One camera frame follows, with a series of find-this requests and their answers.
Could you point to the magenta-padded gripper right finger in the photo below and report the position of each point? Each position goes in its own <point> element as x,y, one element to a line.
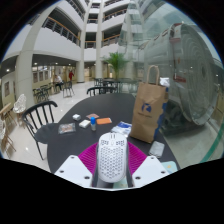
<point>150,170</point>

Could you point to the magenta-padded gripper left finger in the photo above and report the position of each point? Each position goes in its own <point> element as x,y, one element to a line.
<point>73,170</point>

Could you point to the white honeycomb computer mouse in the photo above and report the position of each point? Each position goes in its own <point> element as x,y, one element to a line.
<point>112,156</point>

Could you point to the light teal mouse pad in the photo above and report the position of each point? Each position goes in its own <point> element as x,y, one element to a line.
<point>170,166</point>

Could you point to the grey fabric pouch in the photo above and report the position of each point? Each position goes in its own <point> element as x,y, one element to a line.
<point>156,149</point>

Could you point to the clear plastic packet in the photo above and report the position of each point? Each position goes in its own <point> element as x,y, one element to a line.
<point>66,128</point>

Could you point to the white rectangular box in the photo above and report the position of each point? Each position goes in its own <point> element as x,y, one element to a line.
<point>84,124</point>

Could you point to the black spindle-back chair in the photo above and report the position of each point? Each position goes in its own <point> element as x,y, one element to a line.
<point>45,131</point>

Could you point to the small blue-capped white bottle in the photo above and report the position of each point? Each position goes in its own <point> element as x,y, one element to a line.
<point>93,125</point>

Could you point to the blue white plastic packet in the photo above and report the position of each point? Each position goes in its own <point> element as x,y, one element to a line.
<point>122,128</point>

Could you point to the small white box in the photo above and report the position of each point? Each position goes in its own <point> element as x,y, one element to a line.
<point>76,117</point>

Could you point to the brown flat card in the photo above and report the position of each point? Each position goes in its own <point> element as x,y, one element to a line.
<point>92,116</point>

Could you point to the orange flat card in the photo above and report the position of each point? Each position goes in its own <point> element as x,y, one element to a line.
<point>104,121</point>

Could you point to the brown paper bag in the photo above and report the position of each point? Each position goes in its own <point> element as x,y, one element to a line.
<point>148,110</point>

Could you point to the group of dark chairs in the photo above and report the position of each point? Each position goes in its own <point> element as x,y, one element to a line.
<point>43,92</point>

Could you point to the white lattice chair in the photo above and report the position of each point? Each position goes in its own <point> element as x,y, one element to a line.
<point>20,104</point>

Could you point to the black curved-back chair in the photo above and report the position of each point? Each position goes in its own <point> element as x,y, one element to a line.
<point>100,89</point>

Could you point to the light wooden chair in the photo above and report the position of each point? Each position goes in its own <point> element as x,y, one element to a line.
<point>6,111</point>

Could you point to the white paper in bag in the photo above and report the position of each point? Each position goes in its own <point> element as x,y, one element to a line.
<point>164,82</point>

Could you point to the person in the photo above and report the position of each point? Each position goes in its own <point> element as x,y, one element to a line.
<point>58,81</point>
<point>71,75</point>

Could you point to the large white round machine exhibit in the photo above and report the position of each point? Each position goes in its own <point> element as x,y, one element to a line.
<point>190,73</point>

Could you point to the potted green palm plant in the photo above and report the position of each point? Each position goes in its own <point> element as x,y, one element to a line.
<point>116,61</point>

